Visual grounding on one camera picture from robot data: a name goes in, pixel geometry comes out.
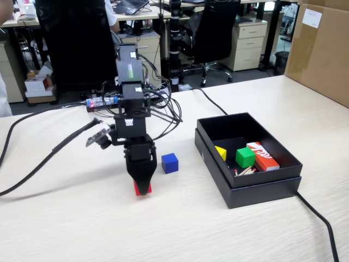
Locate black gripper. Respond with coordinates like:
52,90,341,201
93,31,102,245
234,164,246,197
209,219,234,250
123,140,158,196

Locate red wooden cube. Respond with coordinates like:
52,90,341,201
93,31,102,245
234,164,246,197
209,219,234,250
133,180,153,200

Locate blue wooden cube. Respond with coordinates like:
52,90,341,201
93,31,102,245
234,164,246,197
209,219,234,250
161,153,179,175

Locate green wooden cube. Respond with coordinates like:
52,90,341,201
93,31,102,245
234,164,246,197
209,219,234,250
235,147,256,169

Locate beige drawer cabinet dark top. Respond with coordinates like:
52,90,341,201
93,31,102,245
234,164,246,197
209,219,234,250
225,19,269,72

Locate yellow wooden block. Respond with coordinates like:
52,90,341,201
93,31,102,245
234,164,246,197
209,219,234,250
214,145,227,162

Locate robot controller board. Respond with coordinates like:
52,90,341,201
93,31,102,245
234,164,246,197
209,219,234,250
86,96,121,112

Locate black cardboard box tray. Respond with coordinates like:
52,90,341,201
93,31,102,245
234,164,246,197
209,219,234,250
196,111,304,189

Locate black open box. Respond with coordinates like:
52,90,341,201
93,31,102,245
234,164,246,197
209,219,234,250
194,128,302,210

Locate orange and white matchbox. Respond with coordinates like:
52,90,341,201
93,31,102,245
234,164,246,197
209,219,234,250
246,141,281,172

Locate flat brown carton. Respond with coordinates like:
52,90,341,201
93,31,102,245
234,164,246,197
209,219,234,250
26,90,57,105

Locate black pole white bands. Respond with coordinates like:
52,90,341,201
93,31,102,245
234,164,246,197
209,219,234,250
169,0,183,93

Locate small white open carton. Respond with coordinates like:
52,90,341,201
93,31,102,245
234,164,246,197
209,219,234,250
24,73,55,93

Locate wide black office chair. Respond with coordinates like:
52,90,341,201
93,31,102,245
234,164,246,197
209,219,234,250
34,0,121,100

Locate black swivel chair chrome base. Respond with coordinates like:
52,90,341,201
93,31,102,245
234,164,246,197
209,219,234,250
182,0,242,87

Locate seated person white shirt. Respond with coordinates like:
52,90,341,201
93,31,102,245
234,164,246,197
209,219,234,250
104,0,121,34

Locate light wooden office desk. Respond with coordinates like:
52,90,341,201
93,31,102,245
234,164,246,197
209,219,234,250
0,5,191,28

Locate black laptop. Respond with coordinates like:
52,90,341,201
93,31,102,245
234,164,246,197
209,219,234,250
113,0,151,15

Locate black trash bin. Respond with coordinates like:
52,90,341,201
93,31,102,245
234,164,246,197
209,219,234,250
274,51,290,76

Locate flat book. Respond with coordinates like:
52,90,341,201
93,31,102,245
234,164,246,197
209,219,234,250
16,16,40,24

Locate desk with black legs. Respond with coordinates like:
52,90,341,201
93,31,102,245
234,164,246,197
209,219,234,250
152,0,300,72

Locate small white desk box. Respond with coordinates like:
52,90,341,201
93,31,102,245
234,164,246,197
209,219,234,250
21,2,37,19

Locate large brown cardboard box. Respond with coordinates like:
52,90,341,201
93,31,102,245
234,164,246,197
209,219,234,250
284,0,349,109

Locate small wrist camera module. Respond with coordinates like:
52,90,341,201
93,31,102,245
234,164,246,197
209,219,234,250
86,124,115,150

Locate thick black camera cable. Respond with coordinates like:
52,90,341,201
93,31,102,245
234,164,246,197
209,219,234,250
0,100,101,197

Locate thick black power cable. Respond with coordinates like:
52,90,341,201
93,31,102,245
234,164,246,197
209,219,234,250
188,87,340,262

